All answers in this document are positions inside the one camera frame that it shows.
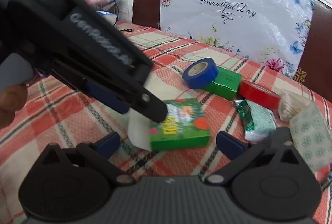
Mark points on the floral printed plastic bag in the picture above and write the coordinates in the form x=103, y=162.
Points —
x=233, y=31

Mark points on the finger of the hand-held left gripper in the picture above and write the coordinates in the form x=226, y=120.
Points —
x=155, y=111
x=109, y=98

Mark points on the small plain green box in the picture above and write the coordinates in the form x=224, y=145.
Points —
x=225, y=83

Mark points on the plaid tablecloth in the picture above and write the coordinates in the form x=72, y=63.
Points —
x=77, y=115

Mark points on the green white gauze packet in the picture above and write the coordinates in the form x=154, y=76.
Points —
x=262, y=120

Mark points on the cotton swab bag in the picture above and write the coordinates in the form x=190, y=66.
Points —
x=293, y=107

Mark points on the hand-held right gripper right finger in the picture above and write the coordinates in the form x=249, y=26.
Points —
x=228, y=144

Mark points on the green printed cardboard box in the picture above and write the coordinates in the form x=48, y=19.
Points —
x=181, y=125

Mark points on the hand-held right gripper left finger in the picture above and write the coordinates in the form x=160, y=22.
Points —
x=110, y=142

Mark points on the person's left hand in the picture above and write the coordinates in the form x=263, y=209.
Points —
x=10, y=99

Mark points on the red tape roll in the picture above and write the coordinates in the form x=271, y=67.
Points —
x=259, y=96

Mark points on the blue tape roll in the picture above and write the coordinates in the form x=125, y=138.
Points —
x=205, y=76

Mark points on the white packet with green pattern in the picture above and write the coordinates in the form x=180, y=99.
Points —
x=311, y=135

